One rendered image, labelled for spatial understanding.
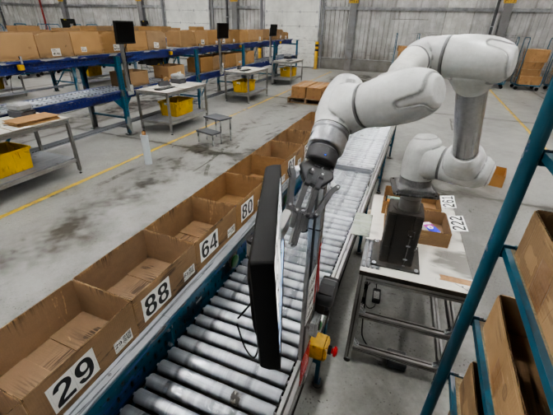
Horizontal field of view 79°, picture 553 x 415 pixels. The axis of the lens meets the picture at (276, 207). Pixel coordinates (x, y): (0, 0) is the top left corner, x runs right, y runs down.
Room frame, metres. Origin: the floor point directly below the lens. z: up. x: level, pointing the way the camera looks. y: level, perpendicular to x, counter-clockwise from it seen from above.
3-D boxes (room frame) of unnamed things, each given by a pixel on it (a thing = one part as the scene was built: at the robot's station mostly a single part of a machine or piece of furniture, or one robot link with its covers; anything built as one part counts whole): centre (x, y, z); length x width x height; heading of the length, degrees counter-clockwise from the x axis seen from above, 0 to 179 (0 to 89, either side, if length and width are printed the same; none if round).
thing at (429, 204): (2.17, -0.98, 0.80); 0.38 x 0.28 x 0.10; 71
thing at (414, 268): (1.59, -0.70, 0.91); 0.26 x 0.26 x 0.33; 72
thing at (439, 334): (1.84, -0.90, 0.36); 1.00 x 0.58 x 0.72; 162
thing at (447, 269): (1.84, -0.90, 0.74); 1.00 x 0.58 x 0.03; 162
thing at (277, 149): (2.57, 0.00, 0.96); 0.39 x 0.29 x 0.17; 159
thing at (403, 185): (1.61, -0.71, 1.23); 0.22 x 0.18 x 0.06; 169
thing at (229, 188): (1.84, 0.28, 0.96); 0.39 x 0.29 x 0.17; 159
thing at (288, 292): (1.32, 0.00, 0.72); 0.52 x 0.05 x 0.05; 69
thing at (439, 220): (1.87, -0.90, 0.80); 0.38 x 0.28 x 0.10; 74
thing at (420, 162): (1.58, -0.72, 1.37); 0.18 x 0.16 x 0.22; 51
